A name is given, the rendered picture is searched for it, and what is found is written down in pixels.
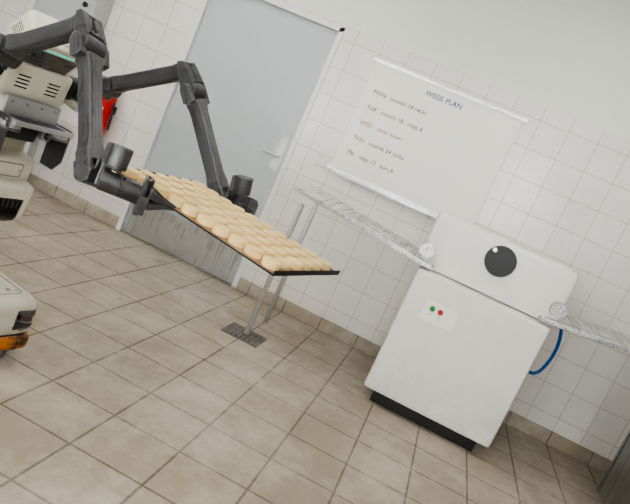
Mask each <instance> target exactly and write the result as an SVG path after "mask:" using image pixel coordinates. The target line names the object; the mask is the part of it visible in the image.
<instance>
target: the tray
mask: <svg viewBox="0 0 630 504"><path fill-rule="evenodd" d="M168 207H169V208H171V209H172V210H174V211H175V212H177V213H178V214H180V215H181V216H183V217H184V218H186V219H187V220H189V221H190V222H192V223H193V224H195V225H196V226H198V227H199V228H201V229H202V230H204V231H205V232H207V233H208V234H210V235H211V236H213V237H215V238H216V239H218V240H219V241H221V242H222V243H224V244H225V245H227V246H228V247H230V248H231V249H233V250H234V251H236V252H237V253H239V254H240V255H242V256H243V257H245V258H246V259H248V260H249V261H251V262H252V263H254V264H255V265H257V266H258V267H260V268H261V269H263V270H264V271H266V272H267V273H269V274H270V275H272V276H308V275H339V273H340V271H334V270H332V269H331V268H330V269H331V270H332V271H319V270H275V271H274V272H270V271H268V270H267V269H265V268H263V267H262V266H260V265H259V264H257V263H256V262H254V261H253V260H251V259H250V258H248V257H247V256H245V255H244V254H242V253H241V252H239V251H238V250H236V249H235V248H233V247H232V246H230V245H229V244H227V243H226V242H224V241H223V240H221V239H220V238H218V237H217V236H215V235H214V234H212V233H211V232H209V231H207V230H206V229H204V228H203V227H201V226H200V225H198V224H197V223H195V222H194V221H192V220H191V219H189V218H188V217H186V216H185V215H183V214H182V213H180V212H179V211H177V210H176V209H174V208H173V207H170V206H168Z"/></svg>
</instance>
